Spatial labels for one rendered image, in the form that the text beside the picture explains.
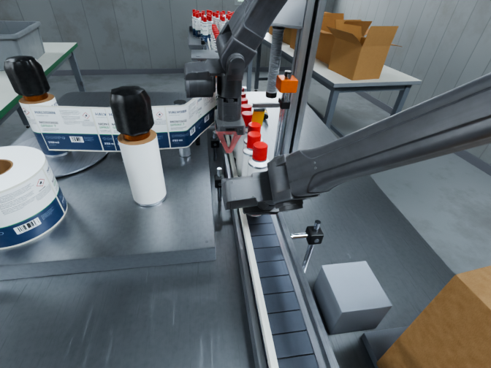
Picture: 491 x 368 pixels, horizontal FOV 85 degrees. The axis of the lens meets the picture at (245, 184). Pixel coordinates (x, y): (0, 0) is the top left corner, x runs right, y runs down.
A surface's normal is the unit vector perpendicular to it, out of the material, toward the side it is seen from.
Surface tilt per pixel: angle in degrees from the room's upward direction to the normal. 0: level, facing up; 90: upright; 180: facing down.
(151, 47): 90
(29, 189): 90
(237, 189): 43
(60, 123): 90
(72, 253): 0
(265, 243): 0
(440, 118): 76
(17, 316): 0
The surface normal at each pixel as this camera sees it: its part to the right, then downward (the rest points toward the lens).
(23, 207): 0.82, 0.38
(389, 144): -0.85, 0.05
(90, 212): 0.05, -0.79
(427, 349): -0.96, 0.12
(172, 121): 0.22, 0.61
